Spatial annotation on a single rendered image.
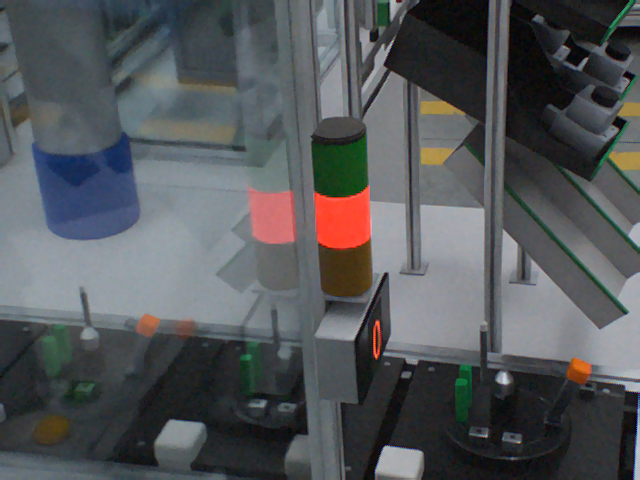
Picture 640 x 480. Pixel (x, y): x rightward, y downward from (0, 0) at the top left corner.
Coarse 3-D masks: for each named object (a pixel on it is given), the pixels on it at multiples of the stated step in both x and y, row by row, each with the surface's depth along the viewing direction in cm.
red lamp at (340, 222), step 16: (368, 192) 105; (320, 208) 105; (336, 208) 104; (352, 208) 104; (368, 208) 106; (320, 224) 106; (336, 224) 105; (352, 224) 105; (368, 224) 106; (320, 240) 106; (336, 240) 105; (352, 240) 105
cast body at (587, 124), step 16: (576, 96) 143; (592, 96) 143; (608, 96) 142; (544, 112) 147; (560, 112) 146; (576, 112) 143; (592, 112) 142; (608, 112) 142; (560, 128) 145; (576, 128) 144; (592, 128) 143; (608, 128) 145; (576, 144) 145; (592, 144) 144; (608, 144) 146; (592, 160) 145
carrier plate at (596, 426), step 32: (416, 384) 145; (448, 384) 145; (544, 384) 144; (608, 384) 144; (416, 416) 140; (576, 416) 139; (608, 416) 139; (416, 448) 135; (576, 448) 134; (608, 448) 134
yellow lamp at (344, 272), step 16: (368, 240) 107; (320, 256) 107; (336, 256) 106; (352, 256) 106; (368, 256) 107; (320, 272) 108; (336, 272) 107; (352, 272) 107; (368, 272) 108; (336, 288) 108; (352, 288) 108; (368, 288) 109
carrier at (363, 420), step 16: (384, 368) 149; (400, 368) 148; (384, 384) 146; (400, 384) 148; (368, 400) 143; (384, 400) 143; (352, 416) 141; (368, 416) 140; (384, 416) 140; (352, 432) 138; (368, 432) 138; (352, 448) 136; (368, 448) 135; (352, 464) 133; (368, 464) 133
